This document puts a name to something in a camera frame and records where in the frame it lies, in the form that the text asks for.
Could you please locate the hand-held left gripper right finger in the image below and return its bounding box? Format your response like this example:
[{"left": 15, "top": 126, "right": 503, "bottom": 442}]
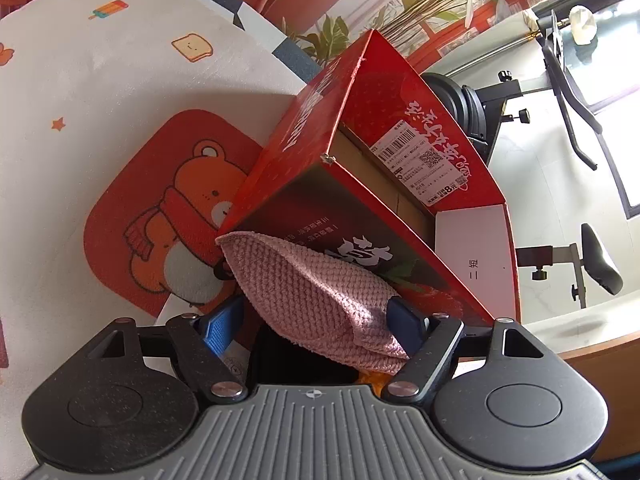
[{"left": 382, "top": 296, "right": 556, "bottom": 404}]

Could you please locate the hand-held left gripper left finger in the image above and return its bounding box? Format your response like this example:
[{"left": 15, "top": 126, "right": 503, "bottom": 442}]
[{"left": 95, "top": 295, "right": 249, "bottom": 404}]

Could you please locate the pink knitted cloth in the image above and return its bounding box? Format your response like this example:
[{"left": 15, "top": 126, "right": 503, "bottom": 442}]
[{"left": 215, "top": 230, "right": 417, "bottom": 376}]

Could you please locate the red strawberry cardboard box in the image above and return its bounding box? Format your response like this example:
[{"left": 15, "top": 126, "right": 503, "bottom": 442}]
[{"left": 215, "top": 29, "right": 522, "bottom": 358}]

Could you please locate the orange soft item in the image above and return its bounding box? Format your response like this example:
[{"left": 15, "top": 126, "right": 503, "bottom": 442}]
[{"left": 357, "top": 369, "right": 403, "bottom": 392}]

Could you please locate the wooden furniture edge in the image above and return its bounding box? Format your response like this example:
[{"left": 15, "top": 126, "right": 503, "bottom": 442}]
[{"left": 557, "top": 330, "right": 640, "bottom": 467}]

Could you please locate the black exercise bike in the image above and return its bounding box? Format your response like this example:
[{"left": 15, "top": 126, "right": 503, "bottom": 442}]
[{"left": 422, "top": 7, "right": 626, "bottom": 311}]

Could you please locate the white printed blanket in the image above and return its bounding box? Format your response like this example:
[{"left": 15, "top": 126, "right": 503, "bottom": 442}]
[{"left": 0, "top": 0, "right": 303, "bottom": 413}]

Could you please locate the white lump on handlebar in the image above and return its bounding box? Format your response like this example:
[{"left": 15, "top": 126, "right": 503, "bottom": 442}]
[{"left": 570, "top": 5, "right": 598, "bottom": 46}]

